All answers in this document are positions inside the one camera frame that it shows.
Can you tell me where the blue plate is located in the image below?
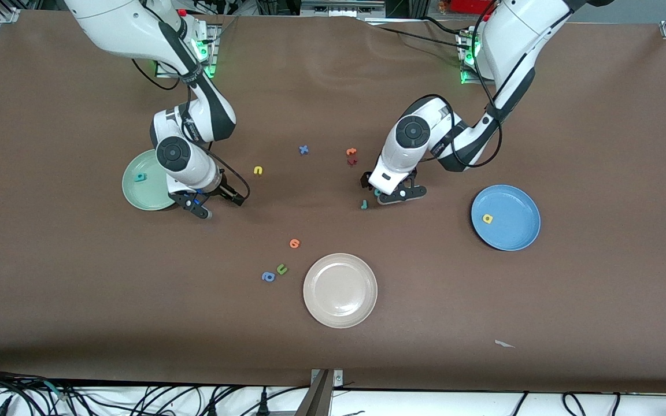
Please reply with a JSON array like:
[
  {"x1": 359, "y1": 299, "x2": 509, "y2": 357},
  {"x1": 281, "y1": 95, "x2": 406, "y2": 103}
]
[{"x1": 471, "y1": 184, "x2": 541, "y2": 251}]

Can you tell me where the silver table bracket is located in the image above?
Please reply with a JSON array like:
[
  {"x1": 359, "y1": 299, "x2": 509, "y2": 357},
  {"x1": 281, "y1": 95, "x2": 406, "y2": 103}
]
[{"x1": 310, "y1": 369, "x2": 344, "y2": 388}]

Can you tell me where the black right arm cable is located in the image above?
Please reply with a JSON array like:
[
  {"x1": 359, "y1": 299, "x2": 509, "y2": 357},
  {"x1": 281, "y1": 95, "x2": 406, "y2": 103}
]
[{"x1": 132, "y1": 0, "x2": 251, "y2": 200}]

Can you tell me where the grey device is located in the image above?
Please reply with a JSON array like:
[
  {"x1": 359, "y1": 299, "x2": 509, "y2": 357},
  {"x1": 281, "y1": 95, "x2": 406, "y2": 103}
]
[{"x1": 301, "y1": 0, "x2": 386, "y2": 18}]

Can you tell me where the green plate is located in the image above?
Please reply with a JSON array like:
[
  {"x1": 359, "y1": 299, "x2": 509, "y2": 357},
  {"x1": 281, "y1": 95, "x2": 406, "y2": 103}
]
[{"x1": 122, "y1": 148, "x2": 179, "y2": 211}]

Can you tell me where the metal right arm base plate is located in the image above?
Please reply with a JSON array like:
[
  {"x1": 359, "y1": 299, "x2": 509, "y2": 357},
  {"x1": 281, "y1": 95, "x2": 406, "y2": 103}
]
[{"x1": 156, "y1": 23, "x2": 219, "y2": 79}]

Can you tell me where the red box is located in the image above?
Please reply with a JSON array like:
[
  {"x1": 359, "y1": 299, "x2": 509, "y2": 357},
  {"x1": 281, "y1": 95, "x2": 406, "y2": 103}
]
[{"x1": 450, "y1": 0, "x2": 498, "y2": 15}]

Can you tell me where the beige plate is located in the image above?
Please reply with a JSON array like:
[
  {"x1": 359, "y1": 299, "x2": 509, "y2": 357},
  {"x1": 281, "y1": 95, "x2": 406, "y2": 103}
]
[{"x1": 303, "y1": 253, "x2": 378, "y2": 329}]

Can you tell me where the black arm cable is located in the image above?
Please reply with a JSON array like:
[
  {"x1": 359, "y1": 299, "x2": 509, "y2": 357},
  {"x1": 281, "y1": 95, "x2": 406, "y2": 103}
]
[
  {"x1": 420, "y1": 0, "x2": 504, "y2": 169},
  {"x1": 132, "y1": 0, "x2": 251, "y2": 200}
]

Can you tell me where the grey aluminium beam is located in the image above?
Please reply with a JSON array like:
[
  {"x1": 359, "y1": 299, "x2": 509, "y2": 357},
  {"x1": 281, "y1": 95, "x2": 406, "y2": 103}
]
[{"x1": 294, "y1": 370, "x2": 334, "y2": 416}]

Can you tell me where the black cable on table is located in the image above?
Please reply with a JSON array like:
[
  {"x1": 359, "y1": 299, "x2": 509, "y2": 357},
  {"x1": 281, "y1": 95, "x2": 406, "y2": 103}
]
[{"x1": 368, "y1": 16, "x2": 472, "y2": 50}]

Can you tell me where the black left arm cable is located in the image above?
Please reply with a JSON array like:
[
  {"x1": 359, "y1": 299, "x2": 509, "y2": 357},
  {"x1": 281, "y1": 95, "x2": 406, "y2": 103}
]
[{"x1": 420, "y1": 0, "x2": 504, "y2": 169}]

